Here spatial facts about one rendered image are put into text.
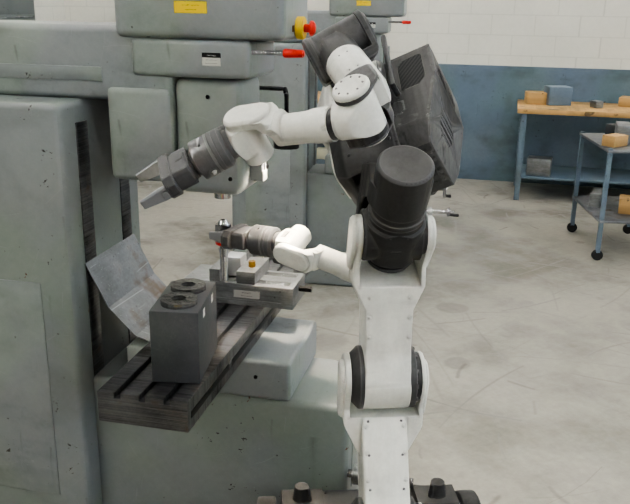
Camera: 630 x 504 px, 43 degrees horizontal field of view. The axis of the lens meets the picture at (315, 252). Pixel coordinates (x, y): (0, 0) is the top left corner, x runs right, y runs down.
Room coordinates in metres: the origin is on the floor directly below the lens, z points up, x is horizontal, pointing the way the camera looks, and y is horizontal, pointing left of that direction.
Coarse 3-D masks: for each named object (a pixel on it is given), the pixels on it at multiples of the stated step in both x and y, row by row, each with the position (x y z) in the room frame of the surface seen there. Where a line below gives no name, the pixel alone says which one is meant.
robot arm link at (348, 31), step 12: (336, 24) 1.84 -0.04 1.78; (348, 24) 1.82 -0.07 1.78; (360, 24) 1.82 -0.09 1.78; (312, 36) 1.84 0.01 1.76; (324, 36) 1.82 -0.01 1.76; (336, 36) 1.80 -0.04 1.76; (348, 36) 1.81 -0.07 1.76; (360, 36) 1.81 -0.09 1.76; (324, 48) 1.79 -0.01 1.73; (336, 48) 1.75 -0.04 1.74; (324, 60) 1.77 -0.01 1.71
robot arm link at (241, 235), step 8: (240, 224) 2.28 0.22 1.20; (224, 232) 2.21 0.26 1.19; (232, 232) 2.21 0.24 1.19; (240, 232) 2.21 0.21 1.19; (248, 232) 2.21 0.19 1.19; (256, 232) 2.18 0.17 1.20; (224, 240) 2.20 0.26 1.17; (232, 240) 2.20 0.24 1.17; (240, 240) 2.19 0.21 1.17; (248, 240) 2.18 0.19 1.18; (256, 240) 2.17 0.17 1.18; (224, 248) 2.21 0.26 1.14; (232, 248) 2.21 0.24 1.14; (240, 248) 2.19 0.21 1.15; (248, 248) 2.18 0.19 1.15; (256, 248) 2.17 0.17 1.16
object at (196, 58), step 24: (144, 48) 2.19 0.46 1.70; (168, 48) 2.18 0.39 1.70; (192, 48) 2.16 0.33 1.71; (216, 48) 2.15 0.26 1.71; (240, 48) 2.13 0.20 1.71; (264, 48) 2.25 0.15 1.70; (144, 72) 2.19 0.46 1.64; (168, 72) 2.18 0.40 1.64; (192, 72) 2.16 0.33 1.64; (216, 72) 2.15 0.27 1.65; (240, 72) 2.13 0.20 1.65; (264, 72) 2.26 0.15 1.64
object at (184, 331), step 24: (168, 288) 1.93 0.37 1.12; (192, 288) 1.90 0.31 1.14; (168, 312) 1.77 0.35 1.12; (192, 312) 1.77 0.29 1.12; (216, 312) 1.98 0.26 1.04; (168, 336) 1.77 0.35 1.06; (192, 336) 1.76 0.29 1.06; (216, 336) 1.97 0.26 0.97; (168, 360) 1.77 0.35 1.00; (192, 360) 1.77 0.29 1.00
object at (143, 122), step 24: (120, 96) 2.21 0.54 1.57; (144, 96) 2.19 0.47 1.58; (168, 96) 2.18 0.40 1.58; (120, 120) 2.21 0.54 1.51; (144, 120) 2.19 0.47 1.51; (168, 120) 2.18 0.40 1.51; (120, 144) 2.21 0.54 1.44; (144, 144) 2.19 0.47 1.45; (168, 144) 2.18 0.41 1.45; (120, 168) 2.21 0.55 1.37
